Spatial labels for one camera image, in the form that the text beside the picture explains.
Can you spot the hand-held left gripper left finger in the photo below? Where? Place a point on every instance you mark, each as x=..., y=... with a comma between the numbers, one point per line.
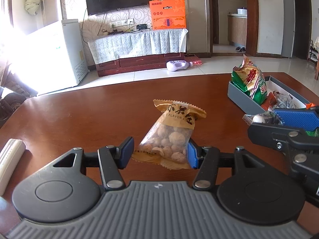
x=127, y=151

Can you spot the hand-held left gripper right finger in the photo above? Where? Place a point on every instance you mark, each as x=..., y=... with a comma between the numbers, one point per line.
x=193, y=154

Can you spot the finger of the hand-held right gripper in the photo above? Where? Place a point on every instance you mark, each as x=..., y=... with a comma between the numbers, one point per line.
x=269, y=135
x=296, y=119

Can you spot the small clear candy packet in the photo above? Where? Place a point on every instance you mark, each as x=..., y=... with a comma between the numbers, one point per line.
x=259, y=118

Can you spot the green snack packet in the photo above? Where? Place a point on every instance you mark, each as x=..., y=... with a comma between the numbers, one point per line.
x=312, y=132

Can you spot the clear sunflower seed packet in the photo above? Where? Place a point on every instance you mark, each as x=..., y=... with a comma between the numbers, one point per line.
x=286, y=100

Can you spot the yellow nut packet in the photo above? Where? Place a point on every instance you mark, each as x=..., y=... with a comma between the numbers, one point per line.
x=172, y=134

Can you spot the red orange snack packet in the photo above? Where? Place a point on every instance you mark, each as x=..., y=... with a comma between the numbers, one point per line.
x=270, y=102

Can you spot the grey cardboard box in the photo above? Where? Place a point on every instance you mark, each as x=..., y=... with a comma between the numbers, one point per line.
x=244, y=97

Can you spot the green puffed snack bag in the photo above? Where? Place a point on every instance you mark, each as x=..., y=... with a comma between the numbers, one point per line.
x=249, y=79

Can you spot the wooden shoe rack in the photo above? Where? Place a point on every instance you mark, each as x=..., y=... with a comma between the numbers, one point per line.
x=314, y=54

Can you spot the pair of dark slippers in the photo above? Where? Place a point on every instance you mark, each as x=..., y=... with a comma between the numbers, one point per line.
x=240, y=49

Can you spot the purple plastic bottle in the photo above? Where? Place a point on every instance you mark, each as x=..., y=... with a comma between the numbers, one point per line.
x=175, y=66

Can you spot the wooden television cabinet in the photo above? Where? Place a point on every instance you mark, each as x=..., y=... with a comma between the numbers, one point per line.
x=139, y=62

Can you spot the pink flat object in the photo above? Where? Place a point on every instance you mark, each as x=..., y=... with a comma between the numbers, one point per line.
x=195, y=61

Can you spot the dark wooden door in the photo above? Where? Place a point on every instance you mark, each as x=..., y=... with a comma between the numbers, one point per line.
x=302, y=25
x=214, y=12

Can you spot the grey refrigerator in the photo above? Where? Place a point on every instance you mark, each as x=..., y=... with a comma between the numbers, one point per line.
x=288, y=25

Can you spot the wooden kitchen cabinet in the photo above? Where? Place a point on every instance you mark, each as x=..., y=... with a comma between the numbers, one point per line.
x=236, y=29

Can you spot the pale patterned table cloth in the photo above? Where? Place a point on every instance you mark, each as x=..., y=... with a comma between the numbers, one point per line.
x=137, y=42

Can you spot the white chest freezer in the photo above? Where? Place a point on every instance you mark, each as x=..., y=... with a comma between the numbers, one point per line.
x=62, y=54

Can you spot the white remote control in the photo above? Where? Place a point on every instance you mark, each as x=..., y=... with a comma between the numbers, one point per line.
x=10, y=161

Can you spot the black power strip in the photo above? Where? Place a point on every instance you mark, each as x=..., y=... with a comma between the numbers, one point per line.
x=116, y=31

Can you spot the white pot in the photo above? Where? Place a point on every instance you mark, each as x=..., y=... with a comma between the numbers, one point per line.
x=241, y=11

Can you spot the black router box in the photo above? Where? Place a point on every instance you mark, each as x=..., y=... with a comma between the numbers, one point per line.
x=142, y=27

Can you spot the dark clutter pile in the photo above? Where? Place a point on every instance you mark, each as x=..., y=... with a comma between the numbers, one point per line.
x=10, y=99

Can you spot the orange gift box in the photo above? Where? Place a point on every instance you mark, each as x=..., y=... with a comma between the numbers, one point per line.
x=168, y=15

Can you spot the white wall sockets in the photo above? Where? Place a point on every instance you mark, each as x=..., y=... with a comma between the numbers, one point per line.
x=122, y=22

